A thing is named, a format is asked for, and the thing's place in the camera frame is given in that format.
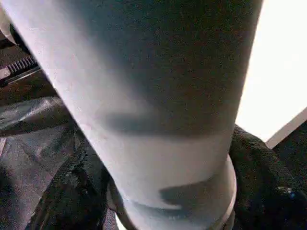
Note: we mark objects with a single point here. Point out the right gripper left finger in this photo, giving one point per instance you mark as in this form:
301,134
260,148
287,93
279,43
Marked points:
76,191

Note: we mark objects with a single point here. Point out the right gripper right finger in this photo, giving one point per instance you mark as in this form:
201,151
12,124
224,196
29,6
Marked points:
263,191

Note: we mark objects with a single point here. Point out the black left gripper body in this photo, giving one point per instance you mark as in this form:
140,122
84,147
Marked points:
19,69

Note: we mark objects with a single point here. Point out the white plastic table top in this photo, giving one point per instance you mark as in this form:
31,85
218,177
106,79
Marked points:
275,60

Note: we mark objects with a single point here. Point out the white plastic table leg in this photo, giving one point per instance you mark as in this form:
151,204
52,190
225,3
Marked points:
156,83

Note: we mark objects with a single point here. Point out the black mat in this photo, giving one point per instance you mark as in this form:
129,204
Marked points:
24,143

